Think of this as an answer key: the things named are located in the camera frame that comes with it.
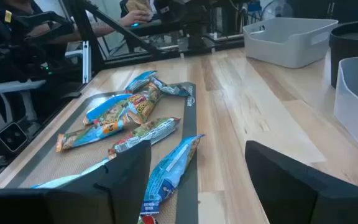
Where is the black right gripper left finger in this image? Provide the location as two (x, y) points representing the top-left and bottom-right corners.
(0, 139), (152, 224)

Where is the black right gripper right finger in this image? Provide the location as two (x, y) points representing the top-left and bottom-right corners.
(244, 139), (358, 224)

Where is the green orange granola bar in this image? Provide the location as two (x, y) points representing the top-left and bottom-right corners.
(55, 109), (127, 153)

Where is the green white granola bar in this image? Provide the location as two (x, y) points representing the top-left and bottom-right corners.
(106, 116), (181, 158)

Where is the bright blue granola bar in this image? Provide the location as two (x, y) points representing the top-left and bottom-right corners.
(83, 93), (134, 126)

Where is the pale blue granola bar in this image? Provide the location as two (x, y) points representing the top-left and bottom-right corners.
(30, 157), (111, 190)

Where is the yellow red granola bar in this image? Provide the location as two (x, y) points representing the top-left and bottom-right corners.
(125, 83), (165, 125)

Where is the blue orange granola bar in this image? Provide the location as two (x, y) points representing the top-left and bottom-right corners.
(124, 70), (158, 93)

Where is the blue silver granola bar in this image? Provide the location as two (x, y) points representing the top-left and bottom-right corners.
(149, 77), (193, 98)

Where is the clear plastic bin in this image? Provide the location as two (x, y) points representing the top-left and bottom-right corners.
(333, 55), (358, 164)

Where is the grey office chair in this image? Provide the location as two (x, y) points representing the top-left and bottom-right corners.
(0, 79), (47, 124)

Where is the white plastic bin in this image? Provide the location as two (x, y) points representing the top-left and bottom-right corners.
(242, 17), (339, 69)

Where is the black plant pot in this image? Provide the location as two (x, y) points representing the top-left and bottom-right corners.
(329, 19), (358, 89)

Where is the person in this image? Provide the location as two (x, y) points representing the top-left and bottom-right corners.
(23, 9), (154, 44)

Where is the person's hand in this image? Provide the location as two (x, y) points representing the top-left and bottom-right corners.
(118, 10), (153, 28)

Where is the small black camera box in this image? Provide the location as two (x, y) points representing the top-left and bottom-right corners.
(0, 119), (33, 157)

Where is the silver aluminium post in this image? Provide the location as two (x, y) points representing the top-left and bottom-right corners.
(81, 40), (92, 84)

